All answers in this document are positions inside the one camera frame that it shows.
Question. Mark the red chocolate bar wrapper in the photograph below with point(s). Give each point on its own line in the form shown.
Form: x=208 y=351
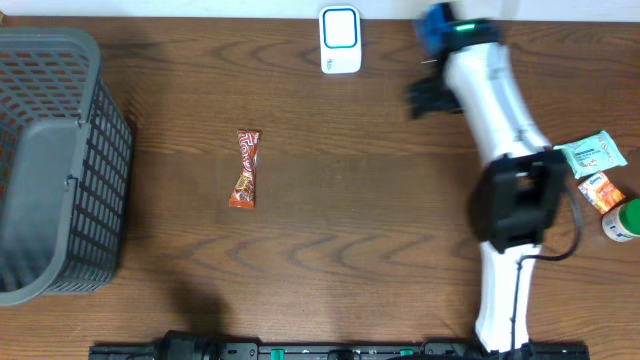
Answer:
x=244 y=192

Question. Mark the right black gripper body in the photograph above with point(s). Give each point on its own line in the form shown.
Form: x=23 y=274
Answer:
x=433 y=91

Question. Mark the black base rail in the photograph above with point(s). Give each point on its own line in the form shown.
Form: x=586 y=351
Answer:
x=177 y=345

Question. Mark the teal toilet tissue pack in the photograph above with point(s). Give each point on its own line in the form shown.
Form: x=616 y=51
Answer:
x=592 y=154

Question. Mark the green lid jar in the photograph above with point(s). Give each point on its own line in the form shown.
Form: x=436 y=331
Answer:
x=621 y=224

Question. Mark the small orange snack box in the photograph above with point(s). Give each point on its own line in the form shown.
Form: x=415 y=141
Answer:
x=601 y=193

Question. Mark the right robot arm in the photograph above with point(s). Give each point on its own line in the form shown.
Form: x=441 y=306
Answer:
x=522 y=178

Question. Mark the grey plastic mesh basket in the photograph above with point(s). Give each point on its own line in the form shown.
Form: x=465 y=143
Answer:
x=66 y=156

